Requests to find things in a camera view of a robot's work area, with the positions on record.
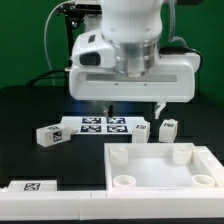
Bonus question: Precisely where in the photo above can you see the black camera stand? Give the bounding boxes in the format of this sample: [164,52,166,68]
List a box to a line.
[55,2,101,81]

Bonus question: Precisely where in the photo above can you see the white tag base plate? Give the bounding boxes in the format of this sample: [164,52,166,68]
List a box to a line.
[61,116,147,135]

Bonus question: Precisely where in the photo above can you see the white camera cable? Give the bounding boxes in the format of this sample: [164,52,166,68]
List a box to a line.
[43,0,76,87]

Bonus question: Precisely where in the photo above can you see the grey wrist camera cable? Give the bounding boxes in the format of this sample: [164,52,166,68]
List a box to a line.
[166,0,188,48]

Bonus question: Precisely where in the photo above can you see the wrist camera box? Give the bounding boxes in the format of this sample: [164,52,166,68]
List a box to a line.
[71,30,115,68]

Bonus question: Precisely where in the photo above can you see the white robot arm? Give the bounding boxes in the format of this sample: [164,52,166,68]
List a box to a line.
[69,0,200,115]

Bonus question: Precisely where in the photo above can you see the white obstacle fence front bar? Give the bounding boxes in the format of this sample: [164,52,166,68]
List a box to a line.
[0,188,224,221]

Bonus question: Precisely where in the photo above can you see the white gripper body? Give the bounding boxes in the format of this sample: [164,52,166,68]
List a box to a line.
[69,34,201,103]

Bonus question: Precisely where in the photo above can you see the white square tabletop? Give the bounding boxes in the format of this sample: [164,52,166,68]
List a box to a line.
[104,143,224,191]

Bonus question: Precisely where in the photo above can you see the black cables on table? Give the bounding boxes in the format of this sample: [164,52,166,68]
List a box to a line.
[25,69,73,88]

